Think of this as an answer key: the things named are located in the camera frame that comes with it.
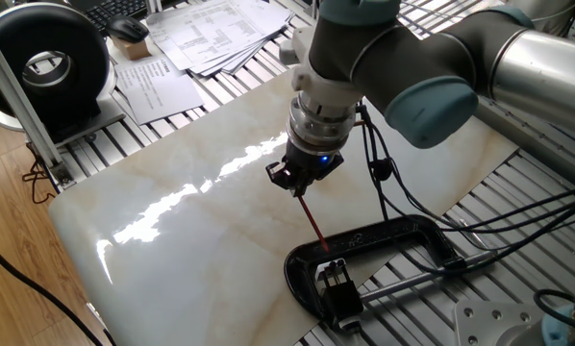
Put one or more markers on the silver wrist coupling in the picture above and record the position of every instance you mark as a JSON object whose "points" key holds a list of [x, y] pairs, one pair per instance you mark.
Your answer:
{"points": [[318, 125]]}

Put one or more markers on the white printed paper stack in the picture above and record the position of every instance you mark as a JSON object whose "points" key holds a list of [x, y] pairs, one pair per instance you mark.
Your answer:
{"points": [[210, 33]]}

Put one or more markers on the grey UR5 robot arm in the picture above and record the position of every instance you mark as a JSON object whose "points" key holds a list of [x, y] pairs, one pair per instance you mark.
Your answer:
{"points": [[412, 57]]}

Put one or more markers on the aluminium frame profile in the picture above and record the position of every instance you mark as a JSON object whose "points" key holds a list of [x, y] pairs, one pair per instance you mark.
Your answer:
{"points": [[18, 101]]}

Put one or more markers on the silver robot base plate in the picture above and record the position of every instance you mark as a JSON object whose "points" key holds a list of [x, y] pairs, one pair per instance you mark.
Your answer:
{"points": [[489, 322]]}

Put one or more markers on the red pencil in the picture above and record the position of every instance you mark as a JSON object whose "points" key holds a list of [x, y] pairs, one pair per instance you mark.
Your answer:
{"points": [[313, 223]]}

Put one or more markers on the small black white pencil sharpener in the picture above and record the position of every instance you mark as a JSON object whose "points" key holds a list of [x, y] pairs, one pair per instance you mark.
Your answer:
{"points": [[340, 298]]}

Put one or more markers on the black metal C-clamp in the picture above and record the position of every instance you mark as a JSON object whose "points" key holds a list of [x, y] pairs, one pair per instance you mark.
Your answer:
{"points": [[364, 238]]}

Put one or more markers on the small wooden block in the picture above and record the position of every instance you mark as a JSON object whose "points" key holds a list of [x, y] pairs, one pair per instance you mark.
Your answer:
{"points": [[132, 49]]}

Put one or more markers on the white printed wrist mount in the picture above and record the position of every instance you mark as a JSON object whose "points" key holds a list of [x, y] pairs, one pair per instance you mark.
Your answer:
{"points": [[316, 84]]}

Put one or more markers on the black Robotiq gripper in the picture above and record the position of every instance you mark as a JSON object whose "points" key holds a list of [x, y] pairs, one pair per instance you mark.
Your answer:
{"points": [[311, 163]]}

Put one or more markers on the white marble tile slab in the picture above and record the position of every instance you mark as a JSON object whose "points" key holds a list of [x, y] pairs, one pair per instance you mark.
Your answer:
{"points": [[196, 250]]}

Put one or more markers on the grey aluminium table rail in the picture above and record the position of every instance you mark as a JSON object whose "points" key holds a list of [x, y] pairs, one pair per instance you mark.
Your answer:
{"points": [[532, 139]]}

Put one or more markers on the black computer mouse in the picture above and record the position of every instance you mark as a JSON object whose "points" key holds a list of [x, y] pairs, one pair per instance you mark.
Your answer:
{"points": [[126, 29]]}

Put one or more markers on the single white printed sheet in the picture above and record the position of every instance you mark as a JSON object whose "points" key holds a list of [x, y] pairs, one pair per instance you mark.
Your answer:
{"points": [[157, 91]]}

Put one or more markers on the black keyboard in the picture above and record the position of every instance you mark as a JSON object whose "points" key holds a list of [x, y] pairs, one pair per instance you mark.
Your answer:
{"points": [[114, 9]]}

